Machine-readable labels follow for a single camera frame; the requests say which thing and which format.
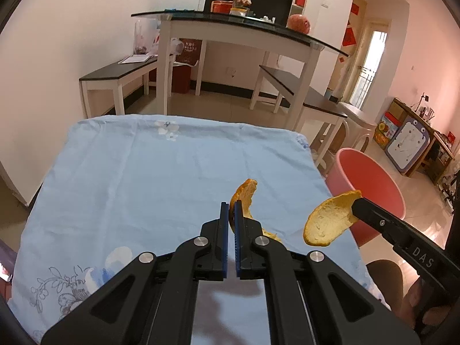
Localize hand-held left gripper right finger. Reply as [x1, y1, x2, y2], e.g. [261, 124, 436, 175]
[233, 201, 421, 345]

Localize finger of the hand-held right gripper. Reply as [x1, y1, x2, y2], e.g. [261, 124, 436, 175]
[351, 197, 445, 248]

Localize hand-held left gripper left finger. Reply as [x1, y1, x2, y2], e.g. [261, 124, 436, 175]
[41, 201, 231, 345]

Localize curled orange peel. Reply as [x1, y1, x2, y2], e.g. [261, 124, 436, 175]
[229, 179, 283, 243]

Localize pink plastic bucket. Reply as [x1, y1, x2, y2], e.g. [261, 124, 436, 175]
[325, 147, 406, 248]

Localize broad orange peel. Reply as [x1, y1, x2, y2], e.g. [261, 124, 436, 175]
[303, 189, 363, 247]

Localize person's right hand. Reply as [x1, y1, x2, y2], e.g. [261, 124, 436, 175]
[400, 281, 452, 328]

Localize dark brown cloth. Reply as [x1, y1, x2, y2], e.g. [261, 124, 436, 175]
[366, 259, 407, 319]

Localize office chair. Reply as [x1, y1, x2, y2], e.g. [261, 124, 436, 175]
[436, 169, 460, 209]

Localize purple-framed drawing board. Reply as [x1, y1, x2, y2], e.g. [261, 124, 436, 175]
[384, 117, 430, 175]

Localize colourful cardboard box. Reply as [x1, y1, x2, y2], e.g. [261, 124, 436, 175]
[373, 111, 401, 150]

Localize wooden desk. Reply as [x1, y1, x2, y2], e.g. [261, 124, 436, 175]
[390, 97, 455, 184]

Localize blue floral tablecloth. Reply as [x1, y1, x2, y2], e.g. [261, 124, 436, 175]
[7, 114, 392, 345]

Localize white plastic stool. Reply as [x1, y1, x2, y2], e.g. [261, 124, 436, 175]
[336, 101, 377, 153]

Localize dark-top white bench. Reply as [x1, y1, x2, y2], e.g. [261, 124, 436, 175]
[79, 55, 173, 118]
[250, 65, 348, 169]

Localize glass balcony door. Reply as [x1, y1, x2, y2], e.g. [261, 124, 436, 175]
[350, 22, 390, 110]

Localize brown cardboard box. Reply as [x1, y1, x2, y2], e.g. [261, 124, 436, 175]
[172, 38, 201, 94]

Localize paper sheets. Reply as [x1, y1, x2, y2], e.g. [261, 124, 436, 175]
[118, 54, 153, 64]

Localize white glass-top dining table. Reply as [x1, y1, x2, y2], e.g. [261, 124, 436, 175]
[130, 9, 350, 132]

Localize white plastic bag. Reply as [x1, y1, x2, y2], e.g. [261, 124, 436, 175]
[134, 19, 160, 55]

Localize red gift box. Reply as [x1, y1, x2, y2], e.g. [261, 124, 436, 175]
[210, 0, 234, 14]

